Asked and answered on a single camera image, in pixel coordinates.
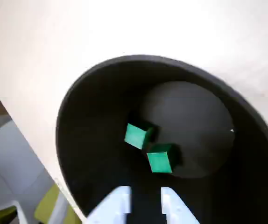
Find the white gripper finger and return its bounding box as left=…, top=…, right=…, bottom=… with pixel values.
left=85, top=185, right=133, bottom=224
left=160, top=186, right=201, bottom=224

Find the green cube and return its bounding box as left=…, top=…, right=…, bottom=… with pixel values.
left=146, top=143, right=181, bottom=174
left=124, top=121, right=158, bottom=150

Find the yellow-green chair with white frame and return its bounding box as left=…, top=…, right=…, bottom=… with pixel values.
left=7, top=182, right=83, bottom=224

